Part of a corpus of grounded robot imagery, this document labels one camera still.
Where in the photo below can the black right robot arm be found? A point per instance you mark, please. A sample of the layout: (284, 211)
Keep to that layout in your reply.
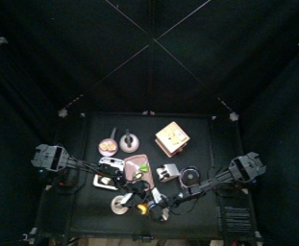
(243, 166)

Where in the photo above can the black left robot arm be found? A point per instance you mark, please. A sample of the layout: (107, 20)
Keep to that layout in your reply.
(52, 157)

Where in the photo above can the small yellow white toy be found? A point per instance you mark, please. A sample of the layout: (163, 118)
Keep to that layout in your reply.
(138, 175)

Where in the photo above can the square white plate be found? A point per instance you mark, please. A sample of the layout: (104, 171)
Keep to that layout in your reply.
(103, 183)

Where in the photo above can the green toy block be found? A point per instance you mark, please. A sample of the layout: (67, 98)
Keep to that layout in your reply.
(143, 167)

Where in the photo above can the pink rectangular tray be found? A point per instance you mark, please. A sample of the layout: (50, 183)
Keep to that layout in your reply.
(135, 162)

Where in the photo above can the toy fried egg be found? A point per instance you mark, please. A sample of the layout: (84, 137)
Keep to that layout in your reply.
(111, 146)
(104, 146)

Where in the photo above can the pink frying pan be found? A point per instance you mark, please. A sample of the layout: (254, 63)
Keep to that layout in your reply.
(107, 145)

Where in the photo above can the tan wooden box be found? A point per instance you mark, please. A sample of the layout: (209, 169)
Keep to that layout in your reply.
(173, 138)

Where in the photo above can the vertical frame pole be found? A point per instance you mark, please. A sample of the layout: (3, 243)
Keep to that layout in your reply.
(150, 54)

